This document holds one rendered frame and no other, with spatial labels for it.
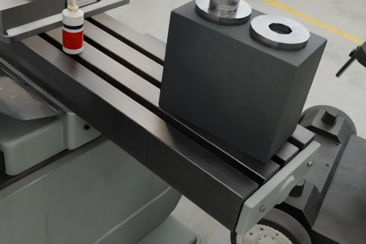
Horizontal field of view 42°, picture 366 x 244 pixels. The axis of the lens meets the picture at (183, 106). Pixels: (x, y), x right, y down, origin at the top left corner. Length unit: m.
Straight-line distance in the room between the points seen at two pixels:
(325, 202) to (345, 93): 1.67
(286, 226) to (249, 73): 0.54
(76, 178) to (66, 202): 0.07
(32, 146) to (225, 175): 0.41
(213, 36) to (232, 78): 0.07
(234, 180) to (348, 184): 0.68
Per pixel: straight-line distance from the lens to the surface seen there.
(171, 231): 1.60
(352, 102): 2.86
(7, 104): 0.93
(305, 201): 1.22
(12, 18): 1.02
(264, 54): 0.69
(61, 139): 1.01
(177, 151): 0.77
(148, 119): 0.82
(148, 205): 1.46
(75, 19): 0.94
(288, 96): 0.70
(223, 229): 1.37
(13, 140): 0.95
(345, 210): 1.31
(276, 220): 1.17
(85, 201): 1.21
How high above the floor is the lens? 1.44
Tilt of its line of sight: 36 degrees down
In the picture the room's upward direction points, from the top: 10 degrees clockwise
